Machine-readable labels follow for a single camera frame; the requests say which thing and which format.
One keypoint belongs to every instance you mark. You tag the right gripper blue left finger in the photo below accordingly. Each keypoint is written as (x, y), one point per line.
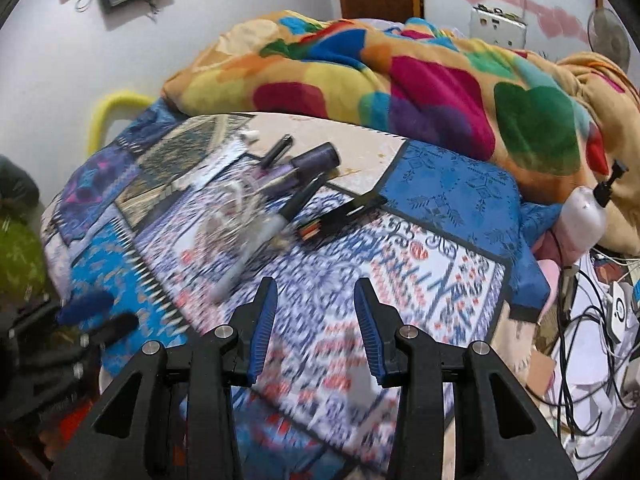
(254, 322)

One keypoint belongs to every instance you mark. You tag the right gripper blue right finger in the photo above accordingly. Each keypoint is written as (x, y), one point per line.
(378, 325)

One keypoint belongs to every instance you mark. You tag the white marker pen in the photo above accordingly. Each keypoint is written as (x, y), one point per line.
(262, 236)

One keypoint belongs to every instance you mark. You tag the black palette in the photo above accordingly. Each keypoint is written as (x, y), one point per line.
(338, 218)

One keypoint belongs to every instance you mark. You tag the purple tube black cap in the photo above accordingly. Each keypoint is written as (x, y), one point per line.
(299, 170)

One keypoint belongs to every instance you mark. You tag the black pen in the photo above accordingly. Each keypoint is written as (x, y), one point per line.
(276, 152)

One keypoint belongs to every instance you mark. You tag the white squeezed tube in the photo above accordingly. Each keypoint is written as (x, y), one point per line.
(249, 136)

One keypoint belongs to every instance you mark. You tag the green leaf fabric bag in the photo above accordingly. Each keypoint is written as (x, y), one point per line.
(23, 272)

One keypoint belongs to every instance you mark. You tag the blue patchwork bedspread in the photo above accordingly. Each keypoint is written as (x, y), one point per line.
(155, 218)

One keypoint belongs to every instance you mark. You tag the white spray bottle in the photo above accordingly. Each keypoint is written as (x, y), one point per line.
(582, 220)

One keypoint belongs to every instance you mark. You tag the yellow foam tube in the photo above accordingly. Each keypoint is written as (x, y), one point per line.
(116, 105)

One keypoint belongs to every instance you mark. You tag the colourful fleece blanket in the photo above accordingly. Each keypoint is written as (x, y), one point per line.
(553, 125)

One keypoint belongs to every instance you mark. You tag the white cabinet with holes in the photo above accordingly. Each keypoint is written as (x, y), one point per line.
(496, 27)

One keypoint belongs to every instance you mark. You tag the white standing fan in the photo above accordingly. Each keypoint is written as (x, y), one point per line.
(607, 36)

